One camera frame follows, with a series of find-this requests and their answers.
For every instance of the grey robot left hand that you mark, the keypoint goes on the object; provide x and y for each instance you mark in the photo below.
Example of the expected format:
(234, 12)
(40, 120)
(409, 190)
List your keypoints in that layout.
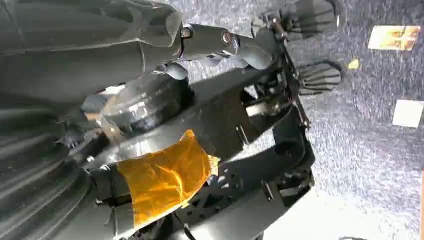
(82, 66)

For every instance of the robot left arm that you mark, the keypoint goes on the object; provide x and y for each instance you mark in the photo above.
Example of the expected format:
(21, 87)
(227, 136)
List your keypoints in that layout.
(30, 172)

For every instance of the small yellow floor marker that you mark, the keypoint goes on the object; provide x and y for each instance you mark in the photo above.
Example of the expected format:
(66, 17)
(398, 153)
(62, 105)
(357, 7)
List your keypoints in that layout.
(353, 64)

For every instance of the yellow printed floor card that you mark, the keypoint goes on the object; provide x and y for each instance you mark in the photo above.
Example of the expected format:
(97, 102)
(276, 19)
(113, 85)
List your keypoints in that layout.
(394, 37)

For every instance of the white floor sheet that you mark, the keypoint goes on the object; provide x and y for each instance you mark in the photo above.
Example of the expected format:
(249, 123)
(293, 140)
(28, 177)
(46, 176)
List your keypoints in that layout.
(408, 113)

